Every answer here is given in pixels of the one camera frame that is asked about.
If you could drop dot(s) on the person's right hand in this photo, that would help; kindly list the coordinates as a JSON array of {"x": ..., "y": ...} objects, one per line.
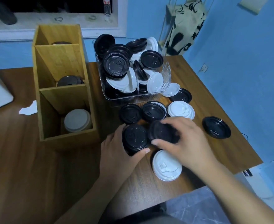
[{"x": 193, "y": 149}]

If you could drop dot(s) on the person's left hand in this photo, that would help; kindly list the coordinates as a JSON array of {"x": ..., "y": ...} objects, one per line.
[{"x": 113, "y": 160}]

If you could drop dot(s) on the white domed cup lid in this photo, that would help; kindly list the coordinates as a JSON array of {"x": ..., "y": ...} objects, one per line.
[{"x": 167, "y": 166}]

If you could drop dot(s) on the wooden three-compartment organizer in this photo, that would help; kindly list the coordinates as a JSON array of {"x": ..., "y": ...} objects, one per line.
[{"x": 69, "y": 139}]

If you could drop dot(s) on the pile of black and white cup lids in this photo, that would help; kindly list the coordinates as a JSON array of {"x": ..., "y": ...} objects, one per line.
[{"x": 116, "y": 65}]

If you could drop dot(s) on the person's left forearm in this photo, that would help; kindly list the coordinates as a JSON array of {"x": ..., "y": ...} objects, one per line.
[{"x": 87, "y": 205}]

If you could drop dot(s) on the person's right forearm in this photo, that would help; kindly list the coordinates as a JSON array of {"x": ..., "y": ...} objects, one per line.
[{"x": 239, "y": 198}]

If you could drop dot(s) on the grey shirt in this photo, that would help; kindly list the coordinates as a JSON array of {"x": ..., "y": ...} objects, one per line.
[{"x": 165, "y": 220}]

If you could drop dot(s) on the clear plastic container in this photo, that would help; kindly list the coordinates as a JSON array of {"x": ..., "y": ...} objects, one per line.
[{"x": 166, "y": 76}]

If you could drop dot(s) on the crumpled white tissue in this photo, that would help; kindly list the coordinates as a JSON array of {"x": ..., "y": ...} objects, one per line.
[{"x": 29, "y": 109}]

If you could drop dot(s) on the cream tote bag black print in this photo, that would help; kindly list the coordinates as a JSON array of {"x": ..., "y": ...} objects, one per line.
[{"x": 186, "y": 25}]

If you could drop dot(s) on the clear plastic water bottle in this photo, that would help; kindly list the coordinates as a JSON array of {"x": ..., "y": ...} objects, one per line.
[{"x": 107, "y": 6}]

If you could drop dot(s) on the dark glass vase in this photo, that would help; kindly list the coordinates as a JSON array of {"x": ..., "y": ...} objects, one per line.
[{"x": 6, "y": 13}]

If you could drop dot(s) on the white wall socket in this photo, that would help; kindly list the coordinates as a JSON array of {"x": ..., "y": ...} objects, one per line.
[{"x": 204, "y": 68}]

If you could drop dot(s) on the white window frame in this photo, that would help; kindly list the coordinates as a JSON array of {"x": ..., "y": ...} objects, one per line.
[{"x": 57, "y": 32}]

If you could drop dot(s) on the cream wall plate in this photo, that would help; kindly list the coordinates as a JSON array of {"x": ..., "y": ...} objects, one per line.
[{"x": 253, "y": 3}]

